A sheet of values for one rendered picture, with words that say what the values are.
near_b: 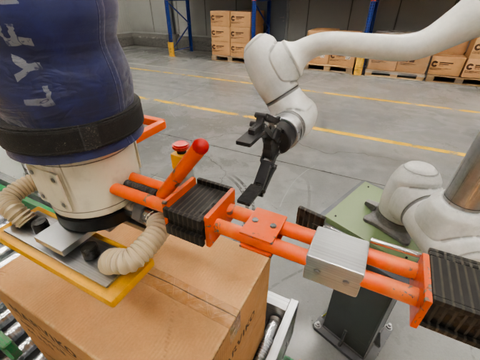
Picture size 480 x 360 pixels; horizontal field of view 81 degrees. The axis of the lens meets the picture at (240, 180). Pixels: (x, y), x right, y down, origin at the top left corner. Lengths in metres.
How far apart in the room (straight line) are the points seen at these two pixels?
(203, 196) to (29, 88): 0.27
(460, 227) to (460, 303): 0.60
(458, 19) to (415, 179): 0.47
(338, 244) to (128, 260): 0.31
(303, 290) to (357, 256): 1.54
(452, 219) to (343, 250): 0.60
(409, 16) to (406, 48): 7.91
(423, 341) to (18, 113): 1.93
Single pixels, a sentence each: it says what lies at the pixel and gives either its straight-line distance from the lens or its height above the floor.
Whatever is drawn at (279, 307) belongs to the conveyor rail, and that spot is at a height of 0.59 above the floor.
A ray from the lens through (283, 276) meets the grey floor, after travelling 1.96.
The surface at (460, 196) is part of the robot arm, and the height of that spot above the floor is 1.08.
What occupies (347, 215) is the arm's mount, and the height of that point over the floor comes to 0.78.
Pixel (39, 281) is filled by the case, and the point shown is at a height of 0.95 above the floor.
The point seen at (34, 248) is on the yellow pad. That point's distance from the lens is 0.67.
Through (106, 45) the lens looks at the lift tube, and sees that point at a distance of 0.49.
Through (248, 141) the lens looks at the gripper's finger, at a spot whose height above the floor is 1.31.
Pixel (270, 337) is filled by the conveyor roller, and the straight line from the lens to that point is 1.11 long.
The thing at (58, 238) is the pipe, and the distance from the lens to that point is 0.61.
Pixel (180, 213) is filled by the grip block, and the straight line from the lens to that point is 0.42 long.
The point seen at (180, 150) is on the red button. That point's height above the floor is 1.03.
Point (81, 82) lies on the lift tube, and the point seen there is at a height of 1.43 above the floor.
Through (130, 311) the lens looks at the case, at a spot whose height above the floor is 0.95.
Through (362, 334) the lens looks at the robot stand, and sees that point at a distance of 1.63.
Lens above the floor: 1.53
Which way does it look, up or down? 33 degrees down
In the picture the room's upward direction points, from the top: straight up
